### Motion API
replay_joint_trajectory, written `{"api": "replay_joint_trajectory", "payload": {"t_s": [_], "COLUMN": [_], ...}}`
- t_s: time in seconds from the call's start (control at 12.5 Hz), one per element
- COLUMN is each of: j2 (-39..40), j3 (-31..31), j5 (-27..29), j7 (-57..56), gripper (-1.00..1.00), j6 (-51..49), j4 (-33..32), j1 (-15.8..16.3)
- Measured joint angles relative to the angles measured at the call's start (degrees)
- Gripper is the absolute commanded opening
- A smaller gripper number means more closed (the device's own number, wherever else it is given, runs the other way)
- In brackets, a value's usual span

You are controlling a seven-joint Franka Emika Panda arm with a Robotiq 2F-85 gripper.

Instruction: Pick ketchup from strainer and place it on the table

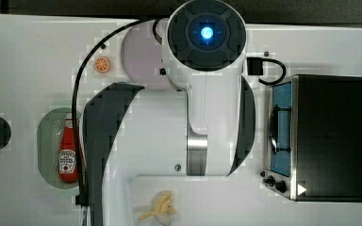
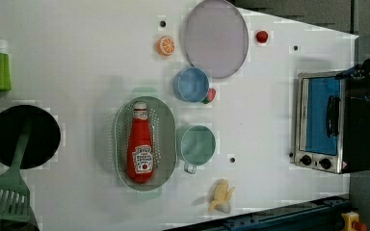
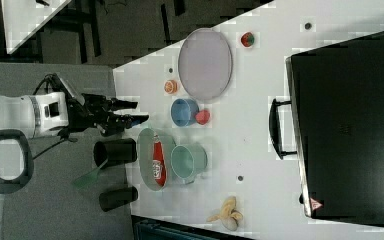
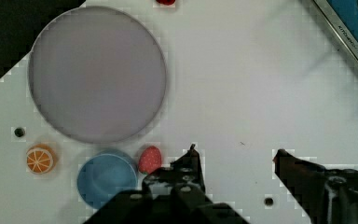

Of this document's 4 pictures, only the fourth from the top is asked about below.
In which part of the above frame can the silver toaster oven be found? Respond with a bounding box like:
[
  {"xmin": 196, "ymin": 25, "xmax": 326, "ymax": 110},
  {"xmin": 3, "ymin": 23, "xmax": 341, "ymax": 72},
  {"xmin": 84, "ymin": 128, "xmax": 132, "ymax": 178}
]
[{"xmin": 309, "ymin": 0, "xmax": 358, "ymax": 63}]

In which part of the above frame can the blue plastic cup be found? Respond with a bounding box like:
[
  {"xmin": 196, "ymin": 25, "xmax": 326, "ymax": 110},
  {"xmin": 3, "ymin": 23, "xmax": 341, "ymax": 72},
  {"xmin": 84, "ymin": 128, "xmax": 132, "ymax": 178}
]
[{"xmin": 76, "ymin": 149, "xmax": 138, "ymax": 209}]

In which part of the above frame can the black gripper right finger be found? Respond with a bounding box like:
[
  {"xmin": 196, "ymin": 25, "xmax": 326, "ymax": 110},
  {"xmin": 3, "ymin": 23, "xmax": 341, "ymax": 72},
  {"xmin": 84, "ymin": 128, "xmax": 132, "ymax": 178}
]
[{"xmin": 273, "ymin": 149, "xmax": 358, "ymax": 224}]

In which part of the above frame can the toy strawberry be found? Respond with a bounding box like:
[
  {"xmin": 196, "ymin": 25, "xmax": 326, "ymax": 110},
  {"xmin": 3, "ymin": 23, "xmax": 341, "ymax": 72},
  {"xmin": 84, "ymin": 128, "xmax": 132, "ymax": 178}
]
[{"xmin": 138, "ymin": 146, "xmax": 162, "ymax": 174}]

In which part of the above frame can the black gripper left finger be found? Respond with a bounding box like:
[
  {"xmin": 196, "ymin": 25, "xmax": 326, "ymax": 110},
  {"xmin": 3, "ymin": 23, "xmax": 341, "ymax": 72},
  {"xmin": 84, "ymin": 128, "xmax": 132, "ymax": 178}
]
[{"xmin": 84, "ymin": 147, "xmax": 249, "ymax": 224}]

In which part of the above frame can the toy orange slice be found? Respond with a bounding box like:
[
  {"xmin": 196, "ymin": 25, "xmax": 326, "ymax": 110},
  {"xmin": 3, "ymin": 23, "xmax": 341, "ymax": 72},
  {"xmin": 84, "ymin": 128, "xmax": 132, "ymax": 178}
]
[{"xmin": 26, "ymin": 144, "xmax": 57, "ymax": 175}]

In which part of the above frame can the lilac round plate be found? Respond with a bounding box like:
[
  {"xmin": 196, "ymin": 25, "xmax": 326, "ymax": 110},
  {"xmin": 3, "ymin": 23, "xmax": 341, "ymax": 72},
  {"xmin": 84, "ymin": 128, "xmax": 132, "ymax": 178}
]
[{"xmin": 28, "ymin": 7, "xmax": 167, "ymax": 145}]

